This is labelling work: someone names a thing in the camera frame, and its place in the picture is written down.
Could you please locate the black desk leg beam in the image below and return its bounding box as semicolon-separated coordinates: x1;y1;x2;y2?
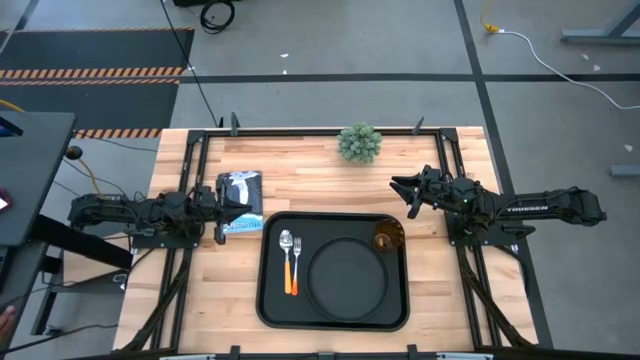
27;214;135;271

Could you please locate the coiled black cable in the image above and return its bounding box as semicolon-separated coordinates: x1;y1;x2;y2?
199;0;237;36

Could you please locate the black aluminium extrusion frame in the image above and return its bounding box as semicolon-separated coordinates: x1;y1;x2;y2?
118;115;540;360

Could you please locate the small green artificial plant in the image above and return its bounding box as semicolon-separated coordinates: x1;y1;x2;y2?
336;121;384;165

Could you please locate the white floor cable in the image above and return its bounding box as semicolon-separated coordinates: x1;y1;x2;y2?
499;29;640;111

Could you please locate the person's hand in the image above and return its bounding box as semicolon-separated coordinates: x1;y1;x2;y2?
0;305;17;342

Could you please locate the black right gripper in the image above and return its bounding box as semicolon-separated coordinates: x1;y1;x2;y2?
388;164;484;214

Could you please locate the dark blue-screen device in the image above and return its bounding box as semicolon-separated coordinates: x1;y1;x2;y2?
0;115;25;138

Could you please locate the orange-handled metal fork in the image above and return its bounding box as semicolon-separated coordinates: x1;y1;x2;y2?
291;236;303;297

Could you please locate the amber faceted glass cup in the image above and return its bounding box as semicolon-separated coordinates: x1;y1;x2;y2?
374;217;406;254

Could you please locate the grey table foot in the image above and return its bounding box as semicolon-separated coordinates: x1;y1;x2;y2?
559;0;640;47

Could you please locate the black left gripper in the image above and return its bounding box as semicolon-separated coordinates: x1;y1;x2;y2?
187;179;254;229

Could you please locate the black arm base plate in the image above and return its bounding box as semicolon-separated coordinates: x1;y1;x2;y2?
130;209;204;250
444;207;521;248

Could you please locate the orange-handled metal spoon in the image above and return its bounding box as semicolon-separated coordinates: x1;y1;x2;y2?
278;229;295;296

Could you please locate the dark grey side desk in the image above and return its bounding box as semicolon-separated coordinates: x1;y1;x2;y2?
0;239;50;351

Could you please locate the yellow plug cable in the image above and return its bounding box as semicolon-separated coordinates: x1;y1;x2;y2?
479;0;502;35

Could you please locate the black round plate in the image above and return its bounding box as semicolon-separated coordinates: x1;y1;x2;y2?
305;236;390;324

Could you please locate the long black floor cable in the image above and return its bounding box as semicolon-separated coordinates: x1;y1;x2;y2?
159;0;222;129

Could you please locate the black hazard-striped floor mat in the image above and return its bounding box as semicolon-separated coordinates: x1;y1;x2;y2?
0;78;181;140
0;27;196;80

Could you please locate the black rectangular tray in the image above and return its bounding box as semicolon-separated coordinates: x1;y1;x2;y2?
255;211;411;333

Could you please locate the grey floor block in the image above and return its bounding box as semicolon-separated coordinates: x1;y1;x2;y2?
609;164;640;180

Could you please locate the black desk top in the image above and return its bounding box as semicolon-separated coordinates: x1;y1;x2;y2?
0;110;77;249

